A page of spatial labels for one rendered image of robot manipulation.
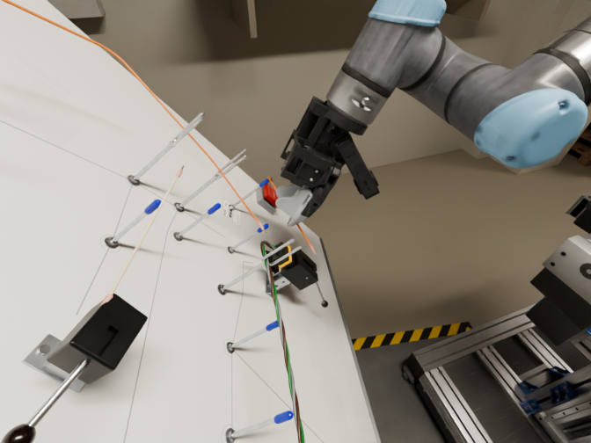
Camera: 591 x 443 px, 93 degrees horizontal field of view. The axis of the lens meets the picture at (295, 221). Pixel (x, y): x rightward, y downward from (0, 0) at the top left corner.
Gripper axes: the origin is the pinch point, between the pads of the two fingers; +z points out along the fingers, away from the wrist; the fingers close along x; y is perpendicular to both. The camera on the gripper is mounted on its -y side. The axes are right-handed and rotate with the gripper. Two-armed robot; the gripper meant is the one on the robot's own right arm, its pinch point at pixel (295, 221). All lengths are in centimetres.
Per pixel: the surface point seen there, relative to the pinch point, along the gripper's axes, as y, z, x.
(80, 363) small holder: 18.9, -4.2, 31.1
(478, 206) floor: -188, 15, -149
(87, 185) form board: 28.3, -1.5, 11.1
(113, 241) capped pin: 22.9, 0.3, 16.6
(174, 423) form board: 10.9, 6.6, 30.2
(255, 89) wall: 13, 19, -168
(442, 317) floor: -131, 60, -54
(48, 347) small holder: 22.3, 0.8, 28.3
